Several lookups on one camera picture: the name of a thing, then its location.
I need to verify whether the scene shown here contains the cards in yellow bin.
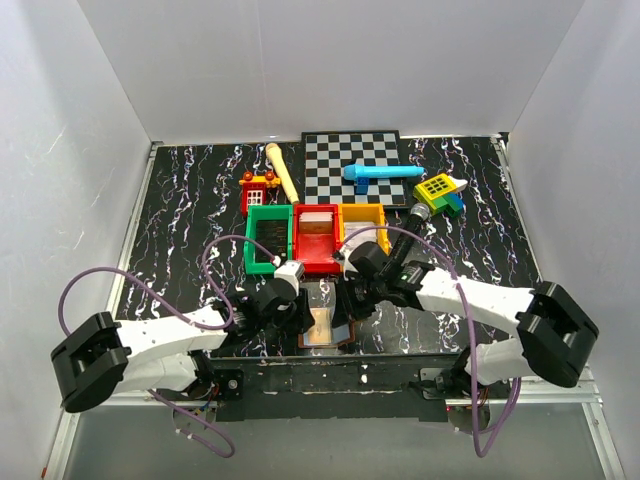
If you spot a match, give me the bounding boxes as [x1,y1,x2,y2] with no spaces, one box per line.
[344,222,378,248]

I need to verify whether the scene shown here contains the black silver microphone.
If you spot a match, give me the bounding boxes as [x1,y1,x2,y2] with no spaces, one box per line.
[381,203,431,280]

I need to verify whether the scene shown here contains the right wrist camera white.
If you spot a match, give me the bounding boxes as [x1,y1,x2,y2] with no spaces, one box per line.
[332,242,364,277]

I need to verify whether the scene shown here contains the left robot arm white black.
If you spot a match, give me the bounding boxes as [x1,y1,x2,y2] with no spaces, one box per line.
[51,278,315,413]

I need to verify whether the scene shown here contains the black card in green bin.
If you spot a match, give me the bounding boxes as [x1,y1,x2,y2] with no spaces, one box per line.
[255,219,288,261]

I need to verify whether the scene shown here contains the yellow green block toy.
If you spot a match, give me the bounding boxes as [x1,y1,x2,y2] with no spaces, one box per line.
[413,173,468,218]

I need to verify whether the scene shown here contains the red toy block house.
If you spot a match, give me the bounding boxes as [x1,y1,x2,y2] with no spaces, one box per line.
[239,171,281,217]

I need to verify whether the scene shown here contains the small blue toy block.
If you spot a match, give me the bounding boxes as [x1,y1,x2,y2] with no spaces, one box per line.
[354,177,370,195]

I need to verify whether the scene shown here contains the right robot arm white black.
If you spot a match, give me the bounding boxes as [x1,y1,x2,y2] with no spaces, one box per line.
[333,241,599,398]

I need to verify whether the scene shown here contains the yellow plastic bin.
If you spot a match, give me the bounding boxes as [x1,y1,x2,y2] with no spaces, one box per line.
[338,204,391,253]

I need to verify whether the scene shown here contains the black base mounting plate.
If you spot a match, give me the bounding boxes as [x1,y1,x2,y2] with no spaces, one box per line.
[185,352,471,422]

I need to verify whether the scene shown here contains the red plastic bin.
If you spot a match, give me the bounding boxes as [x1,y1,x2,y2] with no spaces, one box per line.
[293,203,341,275]

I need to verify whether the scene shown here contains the brown leather card holder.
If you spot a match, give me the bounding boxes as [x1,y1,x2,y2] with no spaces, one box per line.
[296,306,358,350]

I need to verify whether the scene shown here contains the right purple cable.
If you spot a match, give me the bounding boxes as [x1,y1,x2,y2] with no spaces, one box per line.
[331,225,523,458]

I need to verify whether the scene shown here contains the card stack in red bin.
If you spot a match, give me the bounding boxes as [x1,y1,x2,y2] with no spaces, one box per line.
[298,211,334,234]

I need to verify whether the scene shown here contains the beige toy microphone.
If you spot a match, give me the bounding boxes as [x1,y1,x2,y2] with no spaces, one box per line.
[265,143,300,205]

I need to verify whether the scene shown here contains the blue toy microphone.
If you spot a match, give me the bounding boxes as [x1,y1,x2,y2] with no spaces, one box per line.
[342,164,425,182]

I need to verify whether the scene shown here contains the checkered chess board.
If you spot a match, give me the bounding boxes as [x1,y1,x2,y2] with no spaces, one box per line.
[301,130,409,209]

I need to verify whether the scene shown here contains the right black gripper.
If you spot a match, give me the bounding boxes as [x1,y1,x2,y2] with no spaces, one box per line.
[331,273,386,328]

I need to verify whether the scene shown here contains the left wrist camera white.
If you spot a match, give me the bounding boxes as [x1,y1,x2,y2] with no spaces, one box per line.
[274,260,305,288]

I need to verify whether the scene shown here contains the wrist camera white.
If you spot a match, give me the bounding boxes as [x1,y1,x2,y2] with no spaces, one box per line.
[274,260,305,288]
[332,242,364,277]

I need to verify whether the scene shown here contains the green plastic bin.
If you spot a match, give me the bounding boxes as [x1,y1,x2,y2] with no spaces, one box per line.
[243,204,293,275]

